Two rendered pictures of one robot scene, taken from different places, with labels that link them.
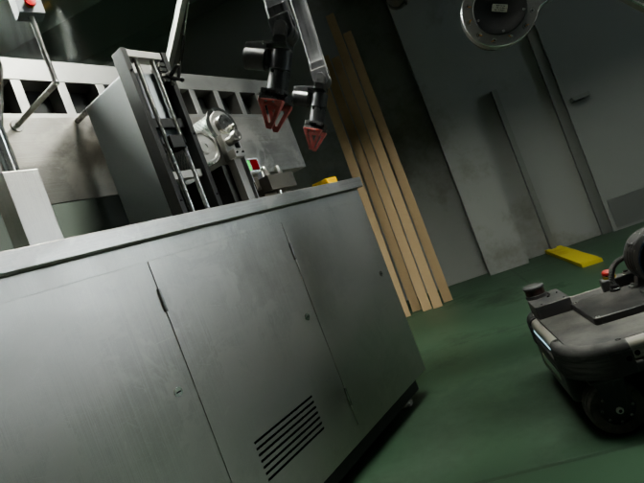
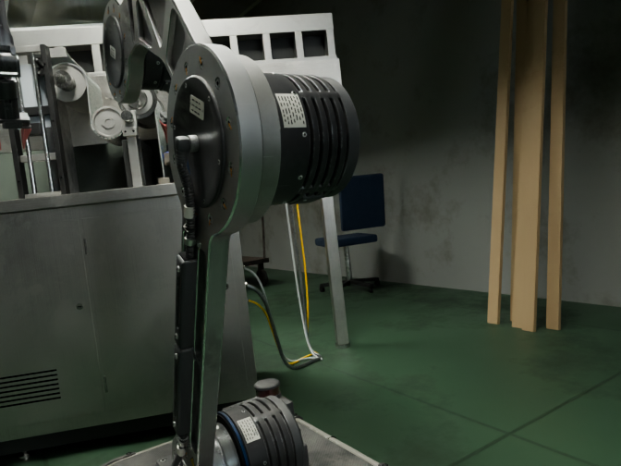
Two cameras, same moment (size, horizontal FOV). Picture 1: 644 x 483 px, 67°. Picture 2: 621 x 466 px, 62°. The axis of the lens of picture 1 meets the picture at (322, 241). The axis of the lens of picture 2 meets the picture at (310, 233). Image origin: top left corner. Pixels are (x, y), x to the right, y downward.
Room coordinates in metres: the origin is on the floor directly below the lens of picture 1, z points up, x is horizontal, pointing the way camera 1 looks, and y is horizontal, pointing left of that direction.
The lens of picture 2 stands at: (0.81, -1.68, 0.80)
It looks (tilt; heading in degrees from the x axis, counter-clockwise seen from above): 4 degrees down; 45
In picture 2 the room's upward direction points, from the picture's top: 7 degrees counter-clockwise
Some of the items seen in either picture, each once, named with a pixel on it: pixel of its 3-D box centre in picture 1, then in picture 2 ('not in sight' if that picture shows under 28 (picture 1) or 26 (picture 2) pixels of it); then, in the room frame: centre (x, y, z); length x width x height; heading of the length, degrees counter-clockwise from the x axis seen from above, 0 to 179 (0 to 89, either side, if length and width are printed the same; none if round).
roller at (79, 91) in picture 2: not in sight; (76, 90); (1.69, 0.45, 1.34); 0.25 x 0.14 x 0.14; 54
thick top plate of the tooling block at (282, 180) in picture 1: (248, 196); not in sight; (2.06, 0.22, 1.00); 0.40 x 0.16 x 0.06; 54
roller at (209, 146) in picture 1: (184, 160); (115, 127); (1.79, 0.37, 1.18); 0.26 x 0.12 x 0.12; 54
